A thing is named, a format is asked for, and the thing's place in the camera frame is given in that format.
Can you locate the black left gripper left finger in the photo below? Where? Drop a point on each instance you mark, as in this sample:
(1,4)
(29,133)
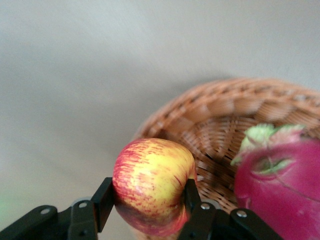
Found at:
(82,220)

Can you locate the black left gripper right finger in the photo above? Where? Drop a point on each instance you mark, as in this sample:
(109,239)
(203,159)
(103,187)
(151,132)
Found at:
(207,220)

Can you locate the red yellow apple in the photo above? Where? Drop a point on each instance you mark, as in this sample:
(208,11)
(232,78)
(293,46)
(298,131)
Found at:
(152,182)

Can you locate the magenta dragon fruit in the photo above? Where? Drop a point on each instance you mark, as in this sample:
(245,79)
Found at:
(280,190)

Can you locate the oval brown wicker basket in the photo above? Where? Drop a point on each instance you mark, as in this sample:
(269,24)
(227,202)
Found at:
(210,130)

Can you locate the large table cover cloth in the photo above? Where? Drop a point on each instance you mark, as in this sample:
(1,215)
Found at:
(87,75)

